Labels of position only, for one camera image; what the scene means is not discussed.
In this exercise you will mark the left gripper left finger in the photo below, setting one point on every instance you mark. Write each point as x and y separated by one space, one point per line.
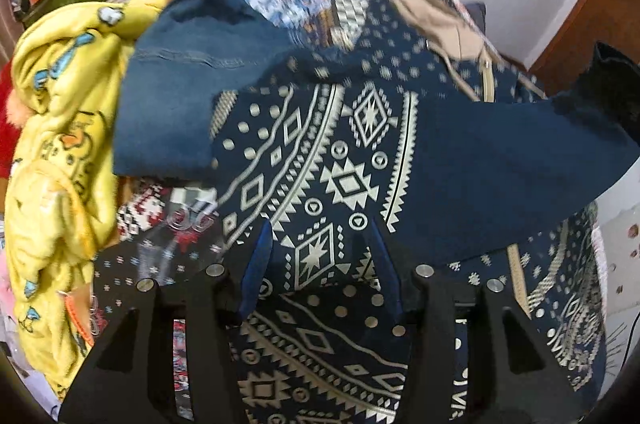
128 377

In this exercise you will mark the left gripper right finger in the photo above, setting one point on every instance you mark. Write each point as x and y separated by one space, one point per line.
513 377

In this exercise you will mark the navy patterned garment beige lining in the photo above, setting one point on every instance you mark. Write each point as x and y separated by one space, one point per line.
369 162

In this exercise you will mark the yellow cartoon fleece garment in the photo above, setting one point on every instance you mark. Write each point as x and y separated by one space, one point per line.
62 193

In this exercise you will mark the red knit garment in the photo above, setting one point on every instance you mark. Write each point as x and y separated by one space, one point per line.
9 134

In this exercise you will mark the blue denim garment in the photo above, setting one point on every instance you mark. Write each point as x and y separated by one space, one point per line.
195 50

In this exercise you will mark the dark wooden door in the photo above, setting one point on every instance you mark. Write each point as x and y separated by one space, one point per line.
614 22

